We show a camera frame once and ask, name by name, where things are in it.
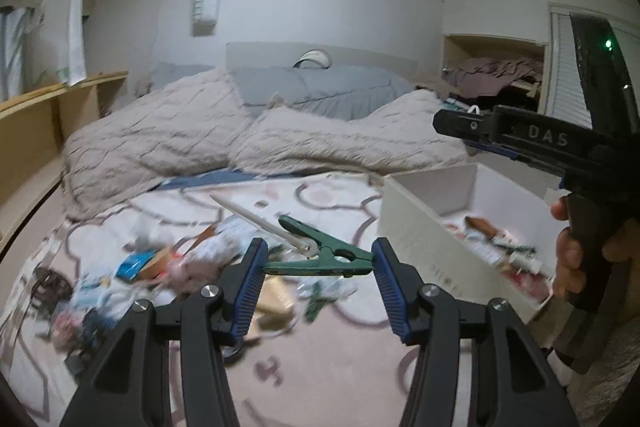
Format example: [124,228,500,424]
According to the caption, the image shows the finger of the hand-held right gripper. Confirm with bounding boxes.
[464,140,522,161]
[432,106,501,144]

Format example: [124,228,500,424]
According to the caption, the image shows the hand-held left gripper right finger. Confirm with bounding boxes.
[371,236,584,427]

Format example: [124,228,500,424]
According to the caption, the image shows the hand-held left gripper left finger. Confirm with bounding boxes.
[60,238,269,427]

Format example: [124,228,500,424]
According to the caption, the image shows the white cardboard shoe box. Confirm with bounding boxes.
[380,162,568,323]

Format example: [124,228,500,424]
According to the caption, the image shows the person's right hand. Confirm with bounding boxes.
[550,196,640,324]

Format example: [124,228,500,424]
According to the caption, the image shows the wooden wedge block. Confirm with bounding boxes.
[245,277,296,338]

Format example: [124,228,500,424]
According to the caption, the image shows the pink clothes pile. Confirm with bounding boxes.
[442,56,546,95]

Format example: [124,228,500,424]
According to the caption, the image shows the brown leather pouch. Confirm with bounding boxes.
[462,214,503,238]

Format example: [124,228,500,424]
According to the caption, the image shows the white louvered door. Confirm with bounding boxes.
[549,4,640,128]

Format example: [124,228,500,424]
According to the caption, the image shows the printed bedsheet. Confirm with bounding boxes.
[0,169,561,427]

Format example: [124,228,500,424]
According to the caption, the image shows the blue flat packet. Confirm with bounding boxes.
[116,253,156,283]

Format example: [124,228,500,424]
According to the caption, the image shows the white tube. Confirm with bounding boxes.
[510,254,543,275]

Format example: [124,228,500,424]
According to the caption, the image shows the grey headboard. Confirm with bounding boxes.
[226,41,418,80]

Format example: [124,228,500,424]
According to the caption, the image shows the beige textured blanket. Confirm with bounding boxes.
[62,67,468,220]

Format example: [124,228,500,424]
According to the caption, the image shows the grey pillow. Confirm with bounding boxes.
[150,62,416,120]

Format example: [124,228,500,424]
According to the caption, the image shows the white visor hat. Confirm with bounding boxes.
[292,49,332,70]

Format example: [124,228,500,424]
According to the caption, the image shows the brown hair claw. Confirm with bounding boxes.
[31,268,73,308]

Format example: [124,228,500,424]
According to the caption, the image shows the wooden shelf unit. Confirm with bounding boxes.
[0,72,130,248]

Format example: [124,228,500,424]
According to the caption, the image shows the pale blue curtain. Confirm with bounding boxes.
[0,6,36,102]

